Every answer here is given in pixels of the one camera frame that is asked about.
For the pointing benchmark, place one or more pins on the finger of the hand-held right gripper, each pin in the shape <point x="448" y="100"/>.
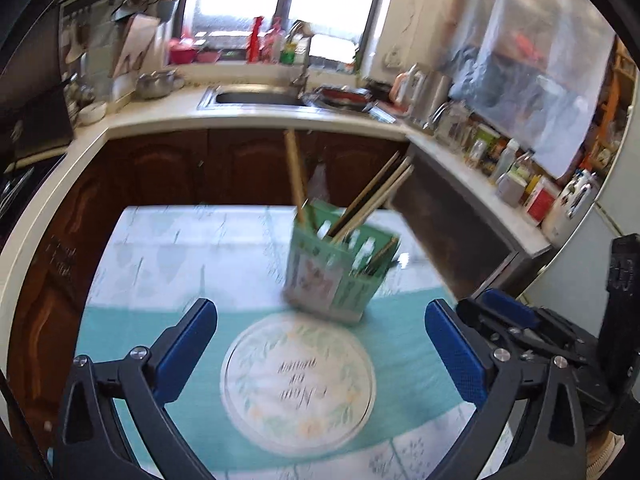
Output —
<point x="507" y="305"/>
<point x="520" y="345"/>

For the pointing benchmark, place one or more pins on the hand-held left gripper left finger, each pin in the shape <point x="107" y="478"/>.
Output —
<point x="187" y="345"/>

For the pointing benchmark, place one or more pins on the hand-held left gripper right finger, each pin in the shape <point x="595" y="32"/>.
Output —
<point x="452" y="355"/>

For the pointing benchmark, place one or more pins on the brown wooden chopstick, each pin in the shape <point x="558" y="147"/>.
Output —
<point x="382" y="252"/>

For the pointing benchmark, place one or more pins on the green plastic utensil holder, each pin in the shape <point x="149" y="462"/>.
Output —
<point x="345" y="290"/>

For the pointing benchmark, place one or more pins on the dark brown chopstick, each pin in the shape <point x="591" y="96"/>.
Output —
<point x="372" y="180"/>

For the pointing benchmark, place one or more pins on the person's right forearm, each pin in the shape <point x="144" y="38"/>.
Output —
<point x="605" y="455"/>

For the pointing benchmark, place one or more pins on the pale refrigerator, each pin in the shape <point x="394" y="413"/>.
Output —
<point x="565" y="280"/>

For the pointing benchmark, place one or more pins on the teal white printed tablecloth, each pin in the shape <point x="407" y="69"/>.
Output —
<point x="150" y="260"/>

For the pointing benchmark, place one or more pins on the white canister red label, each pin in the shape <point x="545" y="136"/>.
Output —
<point x="542" y="205"/>

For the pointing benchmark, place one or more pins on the white thermos pot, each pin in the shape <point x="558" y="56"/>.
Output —
<point x="570" y="205"/>

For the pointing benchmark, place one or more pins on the clear plastic bottle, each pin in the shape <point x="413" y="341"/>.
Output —
<point x="522" y="165"/>

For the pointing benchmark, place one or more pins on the white plastic bottle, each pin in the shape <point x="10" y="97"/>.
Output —
<point x="505" y="157"/>

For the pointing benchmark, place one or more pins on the green box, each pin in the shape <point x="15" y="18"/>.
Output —
<point x="485" y="140"/>

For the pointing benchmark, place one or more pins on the glass pitcher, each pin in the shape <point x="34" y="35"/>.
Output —
<point x="450" y="125"/>

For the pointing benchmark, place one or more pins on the steel electric kettle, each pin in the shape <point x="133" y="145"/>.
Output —
<point x="422" y="95"/>

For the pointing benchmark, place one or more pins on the gas stove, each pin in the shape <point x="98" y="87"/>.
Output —
<point x="15" y="190"/>

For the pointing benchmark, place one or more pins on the clear plastic sheet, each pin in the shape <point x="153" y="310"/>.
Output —
<point x="530" y="60"/>

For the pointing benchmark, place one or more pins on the white bowl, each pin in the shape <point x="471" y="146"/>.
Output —
<point x="92" y="112"/>

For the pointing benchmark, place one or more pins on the steel kitchen sink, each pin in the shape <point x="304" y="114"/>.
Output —
<point x="260" y="97"/>

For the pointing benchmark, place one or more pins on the steel pot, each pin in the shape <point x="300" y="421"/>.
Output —
<point x="157" y="84"/>

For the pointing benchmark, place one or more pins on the red pan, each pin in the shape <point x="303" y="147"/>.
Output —
<point x="342" y="96"/>

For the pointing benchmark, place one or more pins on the red bowl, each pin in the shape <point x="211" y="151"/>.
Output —
<point x="181" y="52"/>

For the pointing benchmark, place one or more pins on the wooden cutting board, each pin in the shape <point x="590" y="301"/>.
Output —
<point x="132" y="45"/>

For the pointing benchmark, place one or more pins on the steel faucet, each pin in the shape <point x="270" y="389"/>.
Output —
<point x="300" y="60"/>

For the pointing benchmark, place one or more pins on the green dish soap bottle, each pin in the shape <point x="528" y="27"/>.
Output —
<point x="289" y="50"/>

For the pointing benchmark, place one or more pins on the red spray bottle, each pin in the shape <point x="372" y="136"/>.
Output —
<point x="256" y="40"/>

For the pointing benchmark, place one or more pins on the kitchen window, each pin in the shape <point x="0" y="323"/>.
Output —
<point x="300" y="0"/>

